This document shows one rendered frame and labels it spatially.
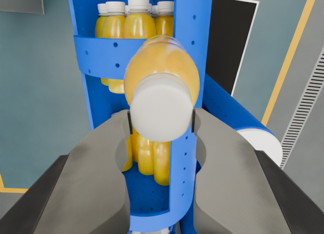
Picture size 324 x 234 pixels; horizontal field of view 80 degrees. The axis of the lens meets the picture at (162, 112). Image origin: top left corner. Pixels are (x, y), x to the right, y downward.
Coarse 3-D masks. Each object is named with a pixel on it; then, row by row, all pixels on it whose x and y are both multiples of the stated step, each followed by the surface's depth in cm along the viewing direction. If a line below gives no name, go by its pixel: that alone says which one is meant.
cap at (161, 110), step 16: (160, 80) 12; (144, 96) 11; (160, 96) 11; (176, 96) 11; (144, 112) 12; (160, 112) 12; (176, 112) 12; (144, 128) 12; (160, 128) 12; (176, 128) 12
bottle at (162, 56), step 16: (144, 48) 16; (160, 48) 15; (176, 48) 16; (128, 64) 16; (144, 64) 14; (160, 64) 13; (176, 64) 14; (192, 64) 15; (128, 80) 14; (144, 80) 13; (176, 80) 13; (192, 80) 14; (128, 96) 15; (192, 96) 14
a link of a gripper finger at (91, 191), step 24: (120, 120) 11; (96, 144) 9; (120, 144) 9; (72, 168) 8; (96, 168) 8; (120, 168) 9; (72, 192) 7; (96, 192) 7; (120, 192) 7; (48, 216) 6; (72, 216) 6; (96, 216) 6; (120, 216) 6
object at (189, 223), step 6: (198, 162) 174; (198, 168) 170; (192, 204) 112; (192, 210) 109; (186, 216) 109; (192, 216) 106; (180, 222) 112; (186, 222) 106; (192, 222) 103; (180, 228) 111; (186, 228) 104; (192, 228) 101
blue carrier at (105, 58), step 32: (96, 0) 47; (160, 0) 52; (192, 0) 31; (192, 32) 33; (96, 64) 34; (96, 96) 52; (192, 160) 48; (128, 192) 61; (160, 192) 61; (192, 192) 56; (160, 224) 49
